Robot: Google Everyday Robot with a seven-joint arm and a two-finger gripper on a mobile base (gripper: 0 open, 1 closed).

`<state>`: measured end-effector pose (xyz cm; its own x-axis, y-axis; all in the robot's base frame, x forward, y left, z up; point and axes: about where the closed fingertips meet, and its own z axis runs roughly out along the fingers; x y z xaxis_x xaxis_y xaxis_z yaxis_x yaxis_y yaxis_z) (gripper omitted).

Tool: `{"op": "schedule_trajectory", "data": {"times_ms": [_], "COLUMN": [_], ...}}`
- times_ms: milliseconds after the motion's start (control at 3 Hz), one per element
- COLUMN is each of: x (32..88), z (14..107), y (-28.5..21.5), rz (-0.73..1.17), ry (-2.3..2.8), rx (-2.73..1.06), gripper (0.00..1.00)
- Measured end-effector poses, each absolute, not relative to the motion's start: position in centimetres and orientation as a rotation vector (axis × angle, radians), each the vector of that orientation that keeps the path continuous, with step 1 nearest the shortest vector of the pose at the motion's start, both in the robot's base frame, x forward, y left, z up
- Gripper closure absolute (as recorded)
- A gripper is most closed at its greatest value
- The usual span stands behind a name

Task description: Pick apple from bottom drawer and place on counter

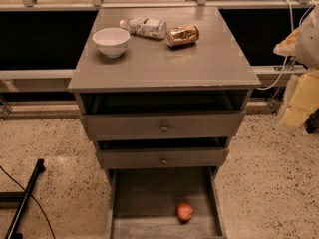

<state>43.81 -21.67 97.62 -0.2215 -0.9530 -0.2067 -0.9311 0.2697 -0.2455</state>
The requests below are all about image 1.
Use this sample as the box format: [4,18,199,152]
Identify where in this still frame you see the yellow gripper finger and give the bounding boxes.
[273,28,300,57]

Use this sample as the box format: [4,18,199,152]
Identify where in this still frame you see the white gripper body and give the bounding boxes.
[277,69,319,132]

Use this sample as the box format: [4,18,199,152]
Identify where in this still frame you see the red apple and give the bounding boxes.
[176,202,193,222]

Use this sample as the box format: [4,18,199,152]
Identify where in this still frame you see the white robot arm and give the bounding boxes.
[273,6,319,131]

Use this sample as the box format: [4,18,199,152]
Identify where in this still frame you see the grey middle drawer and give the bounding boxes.
[96,147,229,169]

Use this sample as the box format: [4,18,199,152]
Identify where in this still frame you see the grey wooden drawer cabinet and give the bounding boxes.
[68,6,261,239]

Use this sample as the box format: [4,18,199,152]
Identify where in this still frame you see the brass top drawer knob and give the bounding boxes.
[161,124,169,132]

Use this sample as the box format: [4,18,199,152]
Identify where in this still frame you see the brass drawer knob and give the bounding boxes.
[161,124,169,132]
[161,158,167,165]

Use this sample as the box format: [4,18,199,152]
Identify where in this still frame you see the brass middle drawer knob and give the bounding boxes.
[161,158,167,165]

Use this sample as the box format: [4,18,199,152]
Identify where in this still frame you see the grey top drawer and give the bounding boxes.
[80,112,244,141]

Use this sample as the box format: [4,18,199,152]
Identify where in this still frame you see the grey open bottom drawer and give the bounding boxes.
[107,167,227,239]

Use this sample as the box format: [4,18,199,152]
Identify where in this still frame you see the white plastic bottle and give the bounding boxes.
[120,18,167,39]

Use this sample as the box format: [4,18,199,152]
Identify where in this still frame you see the white ceramic bowl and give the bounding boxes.
[93,28,131,58]

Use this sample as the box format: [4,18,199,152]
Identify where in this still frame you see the black metal floor stand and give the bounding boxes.
[0,159,45,239]

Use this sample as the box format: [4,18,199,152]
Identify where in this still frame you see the white hanging cable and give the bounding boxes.
[255,0,318,92]

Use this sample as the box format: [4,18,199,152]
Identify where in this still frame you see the metal railing frame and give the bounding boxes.
[1,0,318,102]

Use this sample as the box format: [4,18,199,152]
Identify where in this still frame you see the black floor cable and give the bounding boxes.
[0,165,57,239]

